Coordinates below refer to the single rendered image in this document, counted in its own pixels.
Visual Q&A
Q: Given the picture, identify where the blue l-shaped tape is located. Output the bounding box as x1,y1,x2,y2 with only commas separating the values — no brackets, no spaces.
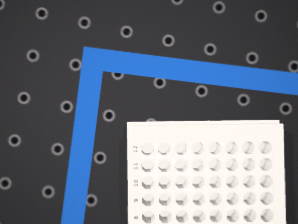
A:
61,47,298,224

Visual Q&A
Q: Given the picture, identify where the dark grey perforated plate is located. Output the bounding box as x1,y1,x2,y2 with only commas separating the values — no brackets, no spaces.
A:
0,0,298,224

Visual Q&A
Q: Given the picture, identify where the white well plate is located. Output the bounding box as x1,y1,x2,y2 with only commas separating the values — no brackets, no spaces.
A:
127,120,286,224

